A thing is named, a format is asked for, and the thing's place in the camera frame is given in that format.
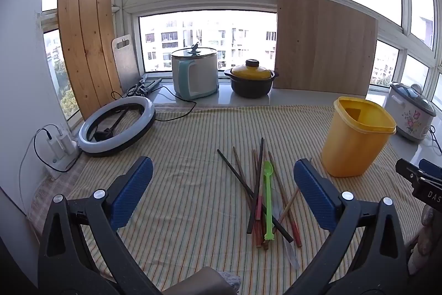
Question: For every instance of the striped cloth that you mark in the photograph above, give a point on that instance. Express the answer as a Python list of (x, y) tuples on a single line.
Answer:
[(193, 143)]

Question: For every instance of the white power strip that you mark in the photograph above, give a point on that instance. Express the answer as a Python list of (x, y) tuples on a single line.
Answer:
[(67, 158)]

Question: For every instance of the clear plastic spoon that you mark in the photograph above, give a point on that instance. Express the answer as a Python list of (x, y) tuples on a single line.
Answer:
[(291, 257)]

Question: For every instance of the black chopstick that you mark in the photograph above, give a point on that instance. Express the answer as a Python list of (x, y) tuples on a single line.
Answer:
[(238, 175), (258, 163)]

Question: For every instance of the teal white electric cooker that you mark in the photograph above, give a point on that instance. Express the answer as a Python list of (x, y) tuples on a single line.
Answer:
[(200, 74)]

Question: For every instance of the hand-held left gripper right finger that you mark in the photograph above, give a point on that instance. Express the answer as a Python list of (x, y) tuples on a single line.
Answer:
[(314, 191)]

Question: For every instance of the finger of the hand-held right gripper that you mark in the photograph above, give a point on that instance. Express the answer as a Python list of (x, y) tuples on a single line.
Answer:
[(409, 172), (431, 169)]

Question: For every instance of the wooden plank board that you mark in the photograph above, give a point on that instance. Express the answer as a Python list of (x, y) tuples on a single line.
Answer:
[(86, 50)]

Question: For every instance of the brown grey cloth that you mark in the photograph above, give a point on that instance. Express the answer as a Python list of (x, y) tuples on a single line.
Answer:
[(196, 281)]

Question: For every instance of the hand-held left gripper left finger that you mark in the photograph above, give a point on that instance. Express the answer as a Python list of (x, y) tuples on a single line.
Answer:
[(133, 191)]

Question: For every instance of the black clay pot yellow lid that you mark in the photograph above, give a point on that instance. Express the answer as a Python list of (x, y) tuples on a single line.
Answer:
[(252, 81)]

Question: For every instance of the white cutting board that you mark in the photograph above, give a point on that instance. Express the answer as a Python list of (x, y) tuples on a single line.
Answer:
[(126, 67)]

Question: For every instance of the person's right hand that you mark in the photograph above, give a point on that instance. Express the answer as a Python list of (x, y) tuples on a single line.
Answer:
[(431, 239)]

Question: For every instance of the white charger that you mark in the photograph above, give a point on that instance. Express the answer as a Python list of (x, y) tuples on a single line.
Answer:
[(55, 144)]

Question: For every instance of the black folded tripod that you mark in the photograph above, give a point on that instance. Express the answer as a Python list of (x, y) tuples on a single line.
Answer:
[(145, 86)]

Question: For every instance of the floral white slow cooker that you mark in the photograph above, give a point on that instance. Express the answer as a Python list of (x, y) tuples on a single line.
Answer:
[(409, 119)]

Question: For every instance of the yellow plastic container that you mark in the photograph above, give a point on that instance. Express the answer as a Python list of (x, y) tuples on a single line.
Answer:
[(355, 143)]

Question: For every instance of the light wooden board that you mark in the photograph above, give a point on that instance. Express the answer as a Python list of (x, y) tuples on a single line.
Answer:
[(324, 43)]

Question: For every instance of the apartment buildings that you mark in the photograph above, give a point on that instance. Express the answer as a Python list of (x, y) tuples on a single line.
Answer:
[(221, 32)]

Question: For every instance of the green plastic spoon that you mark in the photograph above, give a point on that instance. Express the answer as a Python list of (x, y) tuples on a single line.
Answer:
[(268, 184)]

